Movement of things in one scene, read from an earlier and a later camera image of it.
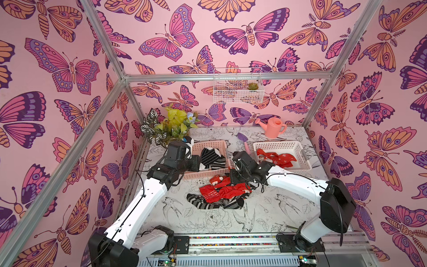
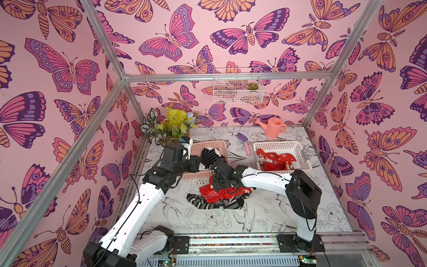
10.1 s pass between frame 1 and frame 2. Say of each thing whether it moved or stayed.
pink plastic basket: stayed
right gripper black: moved
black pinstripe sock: stayed
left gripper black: stayed
